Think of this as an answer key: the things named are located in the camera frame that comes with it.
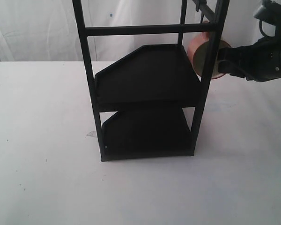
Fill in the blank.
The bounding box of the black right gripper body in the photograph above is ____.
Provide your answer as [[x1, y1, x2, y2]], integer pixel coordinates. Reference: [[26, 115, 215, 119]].
[[245, 35, 281, 82]]

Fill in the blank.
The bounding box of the pink ceramic mug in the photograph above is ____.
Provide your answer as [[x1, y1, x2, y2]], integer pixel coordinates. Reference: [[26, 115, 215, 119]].
[[187, 31, 231, 80]]

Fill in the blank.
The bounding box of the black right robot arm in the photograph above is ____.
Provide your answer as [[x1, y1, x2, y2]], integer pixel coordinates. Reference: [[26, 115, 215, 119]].
[[217, 0, 281, 82]]

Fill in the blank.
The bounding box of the black metal hook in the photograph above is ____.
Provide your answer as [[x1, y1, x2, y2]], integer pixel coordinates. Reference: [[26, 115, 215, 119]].
[[199, 9, 205, 23]]

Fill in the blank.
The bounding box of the black metal shelf rack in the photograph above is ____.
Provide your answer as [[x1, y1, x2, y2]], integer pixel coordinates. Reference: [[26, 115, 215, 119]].
[[72, 0, 229, 162]]

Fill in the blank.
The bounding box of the clear tape piece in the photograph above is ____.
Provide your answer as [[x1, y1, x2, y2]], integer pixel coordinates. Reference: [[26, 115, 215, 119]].
[[86, 131, 97, 138]]

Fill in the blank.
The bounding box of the white backdrop curtain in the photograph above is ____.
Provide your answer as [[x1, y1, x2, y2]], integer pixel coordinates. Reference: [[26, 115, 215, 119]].
[[0, 0, 262, 61]]

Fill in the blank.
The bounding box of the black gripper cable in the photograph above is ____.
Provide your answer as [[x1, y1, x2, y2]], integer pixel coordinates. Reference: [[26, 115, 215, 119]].
[[258, 19, 276, 38]]

